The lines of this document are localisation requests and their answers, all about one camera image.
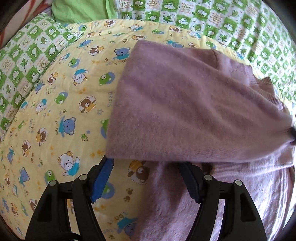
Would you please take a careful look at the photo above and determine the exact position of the red white patterned blanket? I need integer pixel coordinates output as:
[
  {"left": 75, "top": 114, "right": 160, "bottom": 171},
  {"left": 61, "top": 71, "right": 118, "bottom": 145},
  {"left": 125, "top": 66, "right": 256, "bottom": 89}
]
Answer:
[{"left": 1, "top": 1, "right": 53, "bottom": 47}]

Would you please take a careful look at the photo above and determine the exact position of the green checkered frog quilt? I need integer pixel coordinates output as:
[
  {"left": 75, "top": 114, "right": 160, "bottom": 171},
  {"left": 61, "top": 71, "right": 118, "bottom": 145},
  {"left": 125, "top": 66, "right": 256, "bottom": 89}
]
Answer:
[{"left": 51, "top": 0, "right": 296, "bottom": 112}]

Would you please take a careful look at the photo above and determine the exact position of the green checkered pillow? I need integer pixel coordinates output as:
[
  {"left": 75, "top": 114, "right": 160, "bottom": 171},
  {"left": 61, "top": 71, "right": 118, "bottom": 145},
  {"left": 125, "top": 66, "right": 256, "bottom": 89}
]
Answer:
[{"left": 1, "top": 13, "right": 78, "bottom": 137}]

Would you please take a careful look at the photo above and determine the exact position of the yellow bear print quilt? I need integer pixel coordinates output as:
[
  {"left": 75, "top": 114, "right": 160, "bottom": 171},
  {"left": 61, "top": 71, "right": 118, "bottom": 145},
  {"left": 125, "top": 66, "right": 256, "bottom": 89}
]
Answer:
[{"left": 1, "top": 20, "right": 244, "bottom": 239}]

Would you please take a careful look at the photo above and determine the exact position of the purple knit sweater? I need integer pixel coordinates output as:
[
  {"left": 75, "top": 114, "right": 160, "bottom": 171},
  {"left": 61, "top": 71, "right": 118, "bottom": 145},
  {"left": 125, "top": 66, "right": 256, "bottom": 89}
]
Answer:
[{"left": 106, "top": 40, "right": 295, "bottom": 240}]

